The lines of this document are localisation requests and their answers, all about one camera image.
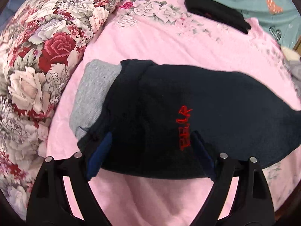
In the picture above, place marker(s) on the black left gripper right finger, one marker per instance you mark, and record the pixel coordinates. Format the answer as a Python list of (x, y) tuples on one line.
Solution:
[(252, 204)]

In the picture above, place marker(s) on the dark navy pants grey cuffs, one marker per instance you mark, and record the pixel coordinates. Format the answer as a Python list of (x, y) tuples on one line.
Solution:
[(172, 121)]

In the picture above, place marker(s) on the red white floral quilt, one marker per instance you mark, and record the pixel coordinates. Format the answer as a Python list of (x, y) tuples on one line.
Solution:
[(40, 47)]

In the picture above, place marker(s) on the grey white clothes pile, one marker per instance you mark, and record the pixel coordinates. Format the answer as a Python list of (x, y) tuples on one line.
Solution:
[(293, 65)]

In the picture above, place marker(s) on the pink floral bed blanket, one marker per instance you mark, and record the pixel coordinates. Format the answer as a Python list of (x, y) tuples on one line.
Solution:
[(164, 32)]

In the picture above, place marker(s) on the folded black garment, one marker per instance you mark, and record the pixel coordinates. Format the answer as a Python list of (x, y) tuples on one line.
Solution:
[(218, 12)]

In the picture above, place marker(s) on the teal heart pattern sheet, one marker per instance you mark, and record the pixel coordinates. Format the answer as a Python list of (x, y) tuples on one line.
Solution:
[(280, 18)]

